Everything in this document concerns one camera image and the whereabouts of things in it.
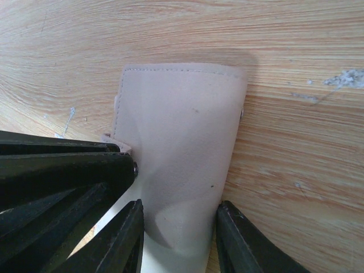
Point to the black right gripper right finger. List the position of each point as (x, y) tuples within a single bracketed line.
[(242, 247)]

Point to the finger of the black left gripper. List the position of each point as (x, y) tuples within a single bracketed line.
[(24, 144), (49, 202)]

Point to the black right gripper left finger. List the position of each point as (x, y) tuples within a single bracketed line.
[(118, 247)]

